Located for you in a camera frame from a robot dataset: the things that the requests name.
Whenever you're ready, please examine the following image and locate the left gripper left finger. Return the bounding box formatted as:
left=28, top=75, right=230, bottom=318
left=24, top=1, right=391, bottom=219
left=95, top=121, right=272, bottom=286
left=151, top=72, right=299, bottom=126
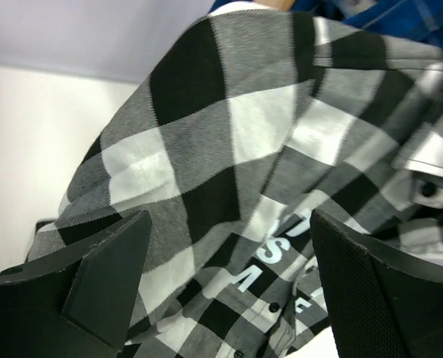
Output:
left=0, top=212, right=151, bottom=358

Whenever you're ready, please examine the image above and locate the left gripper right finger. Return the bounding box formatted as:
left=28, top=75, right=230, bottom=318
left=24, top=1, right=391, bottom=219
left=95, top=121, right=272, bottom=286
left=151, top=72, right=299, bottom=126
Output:
left=310, top=210, right=443, bottom=358

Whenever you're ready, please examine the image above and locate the black white checkered shirt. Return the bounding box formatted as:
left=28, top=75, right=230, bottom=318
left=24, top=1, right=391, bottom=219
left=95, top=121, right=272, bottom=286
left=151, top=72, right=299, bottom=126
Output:
left=28, top=4, right=443, bottom=357

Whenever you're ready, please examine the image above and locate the blue plaid shirt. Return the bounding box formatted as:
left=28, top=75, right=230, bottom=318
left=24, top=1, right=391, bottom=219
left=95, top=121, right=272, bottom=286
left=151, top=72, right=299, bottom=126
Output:
left=208, top=0, right=443, bottom=49

